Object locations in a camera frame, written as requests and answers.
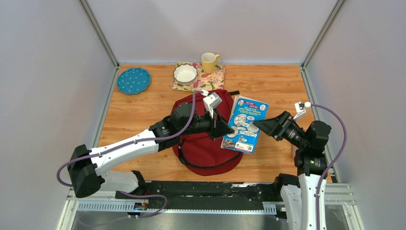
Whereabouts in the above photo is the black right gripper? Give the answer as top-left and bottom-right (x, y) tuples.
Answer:
(252, 110), (307, 149)

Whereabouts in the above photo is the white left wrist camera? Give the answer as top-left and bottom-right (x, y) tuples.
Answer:
(201, 90), (222, 118)

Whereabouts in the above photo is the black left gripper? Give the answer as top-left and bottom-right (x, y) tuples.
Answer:
(179, 107), (234, 141)

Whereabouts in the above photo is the blue polka dot plate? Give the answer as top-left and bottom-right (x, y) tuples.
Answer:
(116, 68), (151, 95)

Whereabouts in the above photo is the white scalloped bowl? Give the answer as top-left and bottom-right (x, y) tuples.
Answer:
(173, 64), (198, 85)

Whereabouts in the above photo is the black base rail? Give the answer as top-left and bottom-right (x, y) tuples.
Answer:
(115, 178), (300, 214)

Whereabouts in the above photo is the floral serving tray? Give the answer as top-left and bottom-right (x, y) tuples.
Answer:
(171, 62), (226, 92)

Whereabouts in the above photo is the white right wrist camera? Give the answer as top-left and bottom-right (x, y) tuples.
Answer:
(293, 102), (311, 121)

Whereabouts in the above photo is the blue comic book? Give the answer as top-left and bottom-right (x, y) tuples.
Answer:
(221, 95), (269, 155)

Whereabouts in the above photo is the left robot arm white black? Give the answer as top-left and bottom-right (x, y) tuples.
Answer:
(67, 103), (234, 198)

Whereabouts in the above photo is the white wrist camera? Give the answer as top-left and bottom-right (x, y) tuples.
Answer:
(201, 90), (222, 118)
(293, 102), (311, 121)

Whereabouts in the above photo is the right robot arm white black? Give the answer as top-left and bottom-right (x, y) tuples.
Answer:
(253, 111), (331, 230)

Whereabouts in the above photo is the yellow mug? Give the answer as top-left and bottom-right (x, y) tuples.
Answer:
(201, 53), (221, 74)

